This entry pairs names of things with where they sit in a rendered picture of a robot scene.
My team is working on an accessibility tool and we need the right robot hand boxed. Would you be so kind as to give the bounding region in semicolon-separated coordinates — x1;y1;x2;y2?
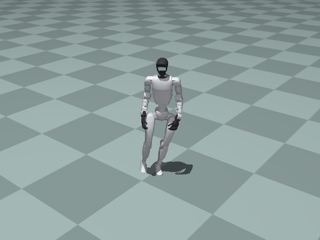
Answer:
141;111;148;130

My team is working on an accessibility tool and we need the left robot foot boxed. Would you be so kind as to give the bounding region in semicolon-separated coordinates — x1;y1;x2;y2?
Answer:
154;163;163;176

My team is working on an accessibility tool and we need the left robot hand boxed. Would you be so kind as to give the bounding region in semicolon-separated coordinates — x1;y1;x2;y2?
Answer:
168;114;180;131

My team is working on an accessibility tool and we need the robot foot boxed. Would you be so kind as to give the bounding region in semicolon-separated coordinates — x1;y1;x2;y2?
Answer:
140;158;147;173
154;163;163;176

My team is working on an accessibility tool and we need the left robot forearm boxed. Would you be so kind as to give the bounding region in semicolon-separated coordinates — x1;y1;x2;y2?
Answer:
176;95;183;120

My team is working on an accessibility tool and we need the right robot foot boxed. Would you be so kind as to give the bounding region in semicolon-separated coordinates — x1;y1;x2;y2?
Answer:
140;158;147;173

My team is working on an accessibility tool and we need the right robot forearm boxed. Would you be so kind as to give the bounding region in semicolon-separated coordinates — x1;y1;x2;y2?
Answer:
140;93;149;115

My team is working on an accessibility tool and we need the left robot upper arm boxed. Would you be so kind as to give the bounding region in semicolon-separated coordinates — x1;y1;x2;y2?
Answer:
172;77;182;102

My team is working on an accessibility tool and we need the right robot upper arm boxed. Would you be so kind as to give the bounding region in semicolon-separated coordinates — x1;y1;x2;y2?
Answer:
144;76;153;99

